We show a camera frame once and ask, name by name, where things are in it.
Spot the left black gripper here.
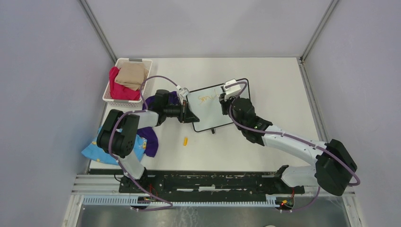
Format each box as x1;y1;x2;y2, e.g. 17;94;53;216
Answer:
164;100;200;124

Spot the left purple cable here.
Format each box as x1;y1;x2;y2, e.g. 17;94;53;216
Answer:
108;75;181;212

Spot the red cloth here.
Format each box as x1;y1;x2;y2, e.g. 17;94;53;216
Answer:
109;67;140;101

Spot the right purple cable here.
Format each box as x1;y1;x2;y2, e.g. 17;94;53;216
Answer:
224;80;361;213

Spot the white plastic basket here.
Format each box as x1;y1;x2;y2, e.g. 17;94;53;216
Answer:
103;58;153;107

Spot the black framed whiteboard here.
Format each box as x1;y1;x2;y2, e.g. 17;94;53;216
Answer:
186;83;233;132

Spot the beige cloth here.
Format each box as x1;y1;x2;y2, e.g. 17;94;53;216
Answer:
114;62;149;90

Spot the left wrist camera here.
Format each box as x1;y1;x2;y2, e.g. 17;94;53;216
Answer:
177;87;190;104

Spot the blue patterned cloth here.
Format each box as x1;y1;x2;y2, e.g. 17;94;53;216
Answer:
81;135;147;166

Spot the purple cable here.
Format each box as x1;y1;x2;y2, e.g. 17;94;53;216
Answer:
108;75;181;212
224;80;361;213

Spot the purple cloth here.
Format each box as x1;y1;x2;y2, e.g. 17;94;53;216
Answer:
137;91;179;157

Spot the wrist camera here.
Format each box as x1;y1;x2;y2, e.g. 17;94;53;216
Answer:
221;79;242;100
177;87;190;104

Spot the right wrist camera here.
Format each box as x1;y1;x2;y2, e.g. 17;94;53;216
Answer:
221;79;242;100

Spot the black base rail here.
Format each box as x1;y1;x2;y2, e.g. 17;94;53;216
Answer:
138;170;305;202

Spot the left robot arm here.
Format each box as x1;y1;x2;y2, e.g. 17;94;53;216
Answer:
96;89;200;193

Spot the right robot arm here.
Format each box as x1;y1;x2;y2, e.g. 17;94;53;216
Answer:
219;93;360;196

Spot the white cable duct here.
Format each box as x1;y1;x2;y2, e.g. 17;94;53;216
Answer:
82;195;279;208

